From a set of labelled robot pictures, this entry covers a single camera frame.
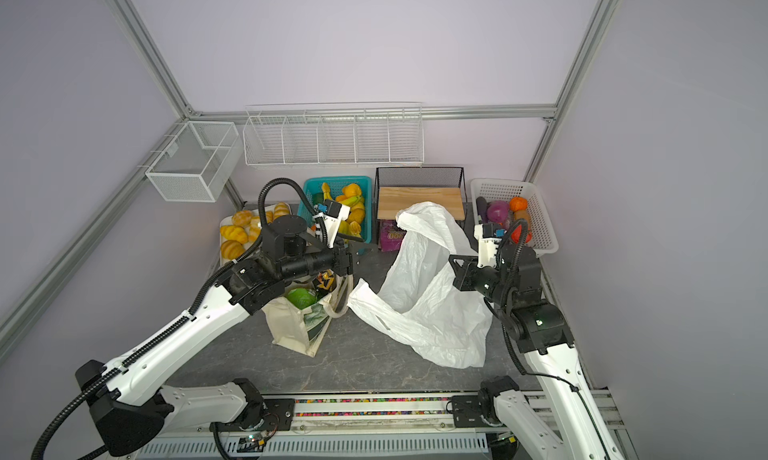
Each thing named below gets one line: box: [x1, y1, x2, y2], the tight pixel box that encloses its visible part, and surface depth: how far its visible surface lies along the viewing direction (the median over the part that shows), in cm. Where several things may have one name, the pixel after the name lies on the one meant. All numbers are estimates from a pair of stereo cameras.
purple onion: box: [486, 200, 509, 222], surface depth 110 cm
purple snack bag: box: [380, 219, 407, 252], surface depth 104 cm
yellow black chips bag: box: [312, 269, 337, 293], surface depth 82 cm
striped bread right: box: [273, 202, 292, 221], surface depth 118 cm
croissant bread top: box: [232, 210, 253, 227], surface depth 114 cm
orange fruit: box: [343, 183, 362, 198], surface depth 114 cm
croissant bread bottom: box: [220, 240, 245, 260], surface depth 105 cm
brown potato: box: [513, 210, 530, 224], surface depth 114 cm
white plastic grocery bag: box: [347, 202, 494, 369], surface depth 71 cm
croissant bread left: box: [219, 225, 248, 245], surface depth 111 cm
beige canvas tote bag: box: [262, 274, 354, 358], surface depth 76 cm
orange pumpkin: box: [509, 196, 529, 213], surface depth 115 cm
